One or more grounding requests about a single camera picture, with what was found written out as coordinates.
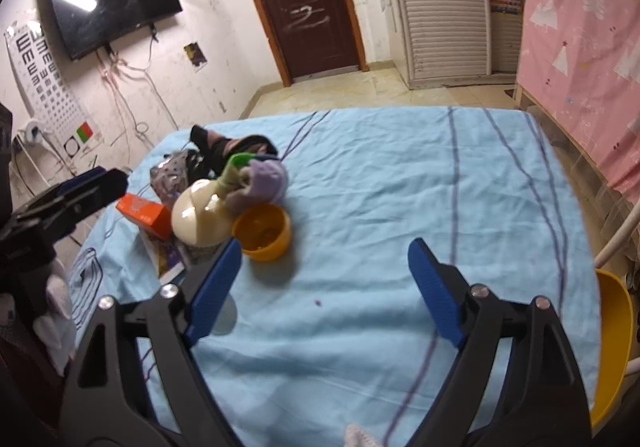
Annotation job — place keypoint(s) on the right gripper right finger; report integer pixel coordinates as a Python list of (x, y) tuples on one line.
[(442, 288)]

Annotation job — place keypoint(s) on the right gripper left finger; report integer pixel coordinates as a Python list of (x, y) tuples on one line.
[(207, 286)]

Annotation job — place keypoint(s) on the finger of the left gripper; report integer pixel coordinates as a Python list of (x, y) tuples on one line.
[(79, 180)]

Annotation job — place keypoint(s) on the orange yellow trash bin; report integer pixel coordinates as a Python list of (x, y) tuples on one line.
[(617, 336)]

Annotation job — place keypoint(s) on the left white gloved hand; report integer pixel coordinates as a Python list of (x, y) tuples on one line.
[(56, 329)]

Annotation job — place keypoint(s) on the cream round ball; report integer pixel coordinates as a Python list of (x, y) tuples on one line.
[(199, 217)]

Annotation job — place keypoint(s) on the orange plastic bowl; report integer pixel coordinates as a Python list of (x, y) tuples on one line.
[(264, 232)]

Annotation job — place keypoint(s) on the eye chart poster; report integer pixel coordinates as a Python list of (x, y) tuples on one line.
[(58, 117)]

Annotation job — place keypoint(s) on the orange carton box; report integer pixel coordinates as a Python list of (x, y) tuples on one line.
[(150, 216)]

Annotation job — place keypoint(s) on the green sponge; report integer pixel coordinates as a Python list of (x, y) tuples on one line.
[(231, 177)]

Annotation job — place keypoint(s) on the purple knitted cloth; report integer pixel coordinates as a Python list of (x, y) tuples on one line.
[(262, 182)]

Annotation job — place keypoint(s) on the light blue bed sheet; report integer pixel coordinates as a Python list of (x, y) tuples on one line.
[(336, 330)]

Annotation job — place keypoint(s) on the black pink garment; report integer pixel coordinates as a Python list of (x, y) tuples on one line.
[(216, 149)]

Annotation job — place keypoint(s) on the pink tree-print curtain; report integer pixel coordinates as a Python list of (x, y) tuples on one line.
[(580, 61)]

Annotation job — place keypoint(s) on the white louvered wardrobe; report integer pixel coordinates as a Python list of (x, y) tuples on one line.
[(445, 41)]

